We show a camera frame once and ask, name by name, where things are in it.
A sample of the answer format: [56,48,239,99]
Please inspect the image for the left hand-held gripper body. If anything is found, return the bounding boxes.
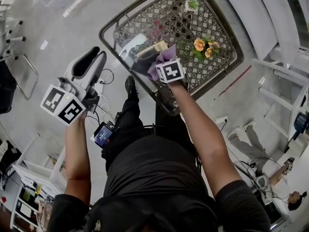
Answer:
[40,76,101,127]

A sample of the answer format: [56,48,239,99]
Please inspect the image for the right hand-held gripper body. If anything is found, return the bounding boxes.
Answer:
[155,58,186,84]

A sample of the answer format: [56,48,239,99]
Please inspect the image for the purple cloth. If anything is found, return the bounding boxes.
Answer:
[147,43,178,82]

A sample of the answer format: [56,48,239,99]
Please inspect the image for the person's left forearm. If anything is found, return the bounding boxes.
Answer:
[64,110,92,182]

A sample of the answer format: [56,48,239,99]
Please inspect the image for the person's right forearm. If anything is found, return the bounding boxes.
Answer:
[168,81,232,171]

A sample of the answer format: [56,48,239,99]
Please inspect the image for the wooden box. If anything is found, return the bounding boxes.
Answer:
[136,40,169,59]

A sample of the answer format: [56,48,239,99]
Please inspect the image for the person's black shoe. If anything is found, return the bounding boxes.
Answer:
[125,75,139,99]

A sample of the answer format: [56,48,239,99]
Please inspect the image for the white plastic object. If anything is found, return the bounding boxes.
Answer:
[118,32,148,60]

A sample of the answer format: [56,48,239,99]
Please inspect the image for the orange artificial flowers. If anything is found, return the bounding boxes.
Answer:
[192,38,221,60]

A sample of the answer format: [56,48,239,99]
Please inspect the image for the pink artificial flowers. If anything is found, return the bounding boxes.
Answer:
[152,18,165,37]

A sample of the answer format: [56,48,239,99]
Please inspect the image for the black device with screen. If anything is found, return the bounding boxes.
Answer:
[90,121,116,149]

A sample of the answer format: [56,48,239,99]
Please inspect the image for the black bag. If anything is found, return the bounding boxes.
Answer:
[0,61,18,115]

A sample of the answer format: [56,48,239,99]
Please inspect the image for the person's black trousers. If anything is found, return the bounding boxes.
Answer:
[101,94,194,171]

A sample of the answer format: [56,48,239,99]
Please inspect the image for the small green plant white pot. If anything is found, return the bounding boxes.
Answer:
[184,0,200,12]

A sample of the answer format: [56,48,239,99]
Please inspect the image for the white office chair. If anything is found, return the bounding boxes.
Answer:
[0,15,27,62]

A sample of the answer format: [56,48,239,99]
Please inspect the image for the white storage cart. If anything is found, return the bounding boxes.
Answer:
[9,131,68,231]

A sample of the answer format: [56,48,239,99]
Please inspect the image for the person's black shirt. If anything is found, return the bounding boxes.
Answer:
[47,129,271,232]

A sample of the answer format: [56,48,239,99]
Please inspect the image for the white metal shelf rack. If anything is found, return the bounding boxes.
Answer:
[251,58,309,140]

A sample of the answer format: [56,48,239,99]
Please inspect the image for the blue round device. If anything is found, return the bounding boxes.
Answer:
[294,112,309,134]

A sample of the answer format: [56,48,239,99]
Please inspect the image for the white cables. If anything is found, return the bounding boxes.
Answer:
[86,68,116,128]

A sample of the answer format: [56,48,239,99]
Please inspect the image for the metal tube chair frame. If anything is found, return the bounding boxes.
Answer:
[15,54,40,101]

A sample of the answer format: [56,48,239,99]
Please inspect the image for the glass table with wicker frame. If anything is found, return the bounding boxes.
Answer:
[98,0,245,117]

